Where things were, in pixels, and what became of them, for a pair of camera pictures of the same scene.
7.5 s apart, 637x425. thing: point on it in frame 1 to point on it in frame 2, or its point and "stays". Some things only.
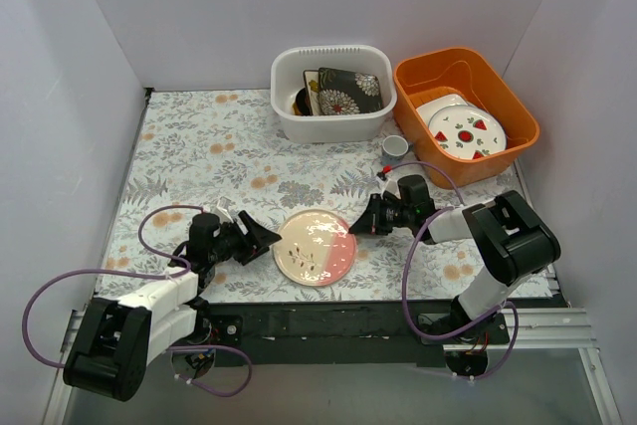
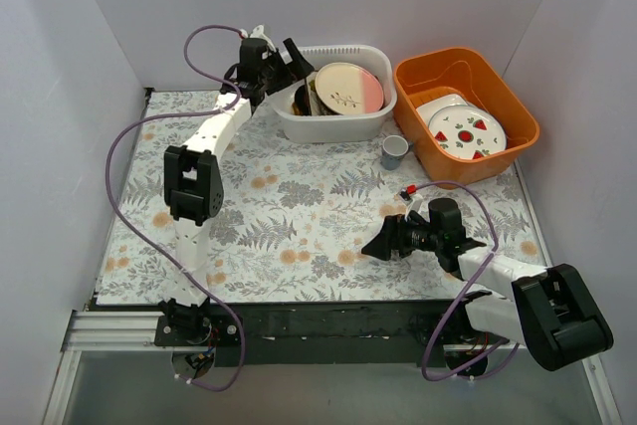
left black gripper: (243, 241) to (287, 67)
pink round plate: (317, 249) to (348, 89)
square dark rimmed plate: (312, 81) stays
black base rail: (284, 333) stays
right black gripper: (380, 214) to (396, 237)
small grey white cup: (394, 149) stays
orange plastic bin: (481, 76) stays
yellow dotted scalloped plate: (296, 109) stays
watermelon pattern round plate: (467, 131) stays
